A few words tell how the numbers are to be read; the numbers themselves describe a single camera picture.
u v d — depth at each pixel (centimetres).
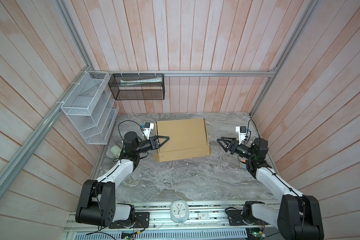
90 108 66
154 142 70
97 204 42
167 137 75
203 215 74
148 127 74
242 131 71
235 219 73
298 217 41
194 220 75
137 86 105
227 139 78
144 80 90
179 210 75
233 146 70
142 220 73
